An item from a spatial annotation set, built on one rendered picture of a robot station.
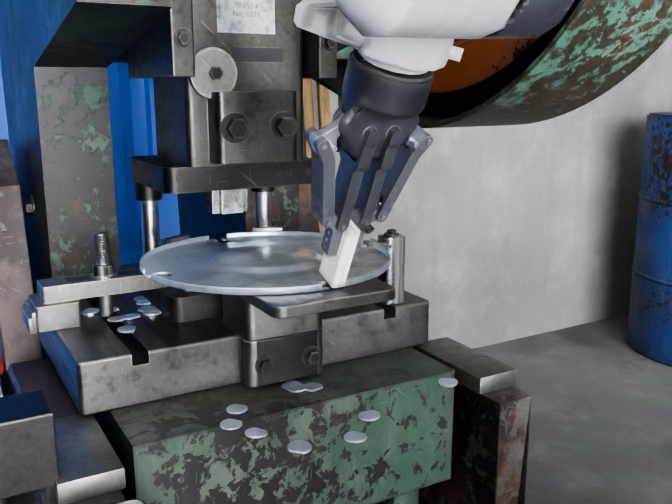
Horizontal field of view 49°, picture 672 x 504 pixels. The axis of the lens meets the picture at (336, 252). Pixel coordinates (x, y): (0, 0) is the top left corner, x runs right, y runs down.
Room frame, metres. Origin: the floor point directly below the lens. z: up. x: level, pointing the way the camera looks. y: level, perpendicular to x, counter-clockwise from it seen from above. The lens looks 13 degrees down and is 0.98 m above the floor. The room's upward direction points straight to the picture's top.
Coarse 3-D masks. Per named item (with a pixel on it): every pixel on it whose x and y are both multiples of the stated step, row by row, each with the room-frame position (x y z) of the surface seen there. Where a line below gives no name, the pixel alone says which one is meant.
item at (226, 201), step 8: (208, 192) 0.93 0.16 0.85; (216, 192) 0.93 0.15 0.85; (224, 192) 0.92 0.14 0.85; (232, 192) 0.93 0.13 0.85; (240, 192) 0.93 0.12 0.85; (208, 200) 0.94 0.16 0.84; (216, 200) 0.93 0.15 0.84; (224, 200) 0.92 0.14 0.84; (232, 200) 0.93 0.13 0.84; (240, 200) 0.93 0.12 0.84; (208, 208) 0.94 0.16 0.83; (216, 208) 0.93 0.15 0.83; (224, 208) 0.92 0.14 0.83; (232, 208) 0.93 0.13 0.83; (240, 208) 0.93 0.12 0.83
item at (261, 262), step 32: (160, 256) 0.86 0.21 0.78; (192, 256) 0.86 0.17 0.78; (224, 256) 0.83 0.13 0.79; (256, 256) 0.83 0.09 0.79; (288, 256) 0.83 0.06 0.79; (320, 256) 0.85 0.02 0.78; (384, 256) 0.86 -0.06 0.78; (192, 288) 0.71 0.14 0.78; (224, 288) 0.70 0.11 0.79; (256, 288) 0.70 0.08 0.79; (288, 288) 0.70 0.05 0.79; (320, 288) 0.71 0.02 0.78
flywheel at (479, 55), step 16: (576, 0) 0.90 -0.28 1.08; (464, 48) 1.05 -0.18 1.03; (480, 48) 1.02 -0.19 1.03; (496, 48) 1.00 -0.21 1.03; (512, 48) 0.97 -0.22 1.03; (528, 48) 0.95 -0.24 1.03; (544, 48) 0.96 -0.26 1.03; (448, 64) 1.08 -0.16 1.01; (464, 64) 1.05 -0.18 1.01; (480, 64) 1.02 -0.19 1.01; (496, 64) 1.00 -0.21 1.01; (512, 64) 0.98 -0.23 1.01; (528, 64) 0.99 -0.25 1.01; (448, 80) 1.08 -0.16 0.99; (464, 80) 1.05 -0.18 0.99; (480, 80) 1.02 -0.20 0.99; (496, 80) 1.03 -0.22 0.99; (512, 80) 1.04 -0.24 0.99
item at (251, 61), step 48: (192, 0) 0.85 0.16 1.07; (240, 0) 0.87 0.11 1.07; (288, 0) 0.90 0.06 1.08; (240, 48) 0.87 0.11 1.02; (288, 48) 0.90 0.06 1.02; (192, 96) 0.84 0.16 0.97; (240, 96) 0.84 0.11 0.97; (288, 96) 0.87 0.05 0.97; (192, 144) 0.84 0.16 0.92; (240, 144) 0.84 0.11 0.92; (288, 144) 0.87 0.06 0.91
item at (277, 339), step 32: (352, 288) 0.72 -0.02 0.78; (384, 288) 0.72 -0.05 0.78; (224, 320) 0.83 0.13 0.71; (256, 320) 0.78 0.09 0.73; (288, 320) 0.80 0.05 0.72; (320, 320) 0.82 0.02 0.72; (256, 352) 0.78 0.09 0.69; (288, 352) 0.80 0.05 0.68; (320, 352) 0.82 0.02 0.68; (256, 384) 0.78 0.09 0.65
